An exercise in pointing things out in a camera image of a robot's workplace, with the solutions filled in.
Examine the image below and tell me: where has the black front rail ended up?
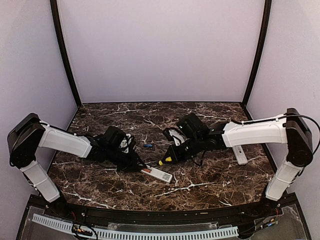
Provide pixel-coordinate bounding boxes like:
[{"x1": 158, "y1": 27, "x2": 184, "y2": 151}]
[{"x1": 42, "y1": 197, "x2": 281, "y2": 227}]

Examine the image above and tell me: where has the yellow handled screwdriver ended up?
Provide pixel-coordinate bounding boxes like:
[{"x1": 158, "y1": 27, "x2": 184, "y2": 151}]
[{"x1": 157, "y1": 156, "x2": 173, "y2": 166}]

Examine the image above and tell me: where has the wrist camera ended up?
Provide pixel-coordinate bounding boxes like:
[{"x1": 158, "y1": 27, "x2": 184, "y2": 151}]
[
  {"x1": 119, "y1": 133, "x2": 135, "y2": 154},
  {"x1": 162, "y1": 127, "x2": 186, "y2": 146}
]

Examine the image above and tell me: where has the black frame post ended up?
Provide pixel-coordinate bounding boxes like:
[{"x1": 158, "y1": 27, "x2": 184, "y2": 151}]
[
  {"x1": 241, "y1": 0, "x2": 272, "y2": 108},
  {"x1": 49, "y1": 0, "x2": 82, "y2": 108}
]

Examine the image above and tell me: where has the white slotted cable duct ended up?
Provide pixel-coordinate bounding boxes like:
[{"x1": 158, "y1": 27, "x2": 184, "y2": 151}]
[{"x1": 32, "y1": 213, "x2": 239, "y2": 240}]

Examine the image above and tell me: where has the slim white remote control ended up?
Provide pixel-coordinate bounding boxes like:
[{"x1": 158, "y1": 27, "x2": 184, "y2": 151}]
[{"x1": 141, "y1": 166, "x2": 173, "y2": 184}]

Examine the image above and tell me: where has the white remote at right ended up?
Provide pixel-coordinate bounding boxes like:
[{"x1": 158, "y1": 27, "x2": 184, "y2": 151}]
[{"x1": 232, "y1": 145, "x2": 248, "y2": 165}]

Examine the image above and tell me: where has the right black frame post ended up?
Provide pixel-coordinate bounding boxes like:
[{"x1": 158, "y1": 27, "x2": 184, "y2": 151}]
[{"x1": 241, "y1": 0, "x2": 272, "y2": 108}]

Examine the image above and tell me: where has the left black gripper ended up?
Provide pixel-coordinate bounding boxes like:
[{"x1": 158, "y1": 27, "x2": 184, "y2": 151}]
[{"x1": 105, "y1": 146, "x2": 147, "y2": 173}]

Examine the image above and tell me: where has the left black frame post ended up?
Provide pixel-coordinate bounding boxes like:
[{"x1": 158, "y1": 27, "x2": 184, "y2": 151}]
[{"x1": 49, "y1": 0, "x2": 82, "y2": 108}]

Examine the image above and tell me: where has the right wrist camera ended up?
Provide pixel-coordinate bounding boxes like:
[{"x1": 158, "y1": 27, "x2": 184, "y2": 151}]
[{"x1": 162, "y1": 127, "x2": 186, "y2": 146}]

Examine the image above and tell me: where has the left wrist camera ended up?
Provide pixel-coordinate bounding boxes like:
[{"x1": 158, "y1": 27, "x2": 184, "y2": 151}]
[{"x1": 119, "y1": 133, "x2": 135, "y2": 154}]

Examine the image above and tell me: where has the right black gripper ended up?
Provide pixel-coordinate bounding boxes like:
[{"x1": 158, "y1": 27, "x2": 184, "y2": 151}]
[{"x1": 162, "y1": 134, "x2": 204, "y2": 164}]

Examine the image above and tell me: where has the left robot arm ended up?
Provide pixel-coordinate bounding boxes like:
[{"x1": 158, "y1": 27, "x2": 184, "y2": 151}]
[{"x1": 7, "y1": 113, "x2": 146, "y2": 218}]

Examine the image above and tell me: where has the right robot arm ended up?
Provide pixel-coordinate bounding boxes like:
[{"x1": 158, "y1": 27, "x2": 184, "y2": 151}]
[{"x1": 158, "y1": 108, "x2": 318, "y2": 217}]

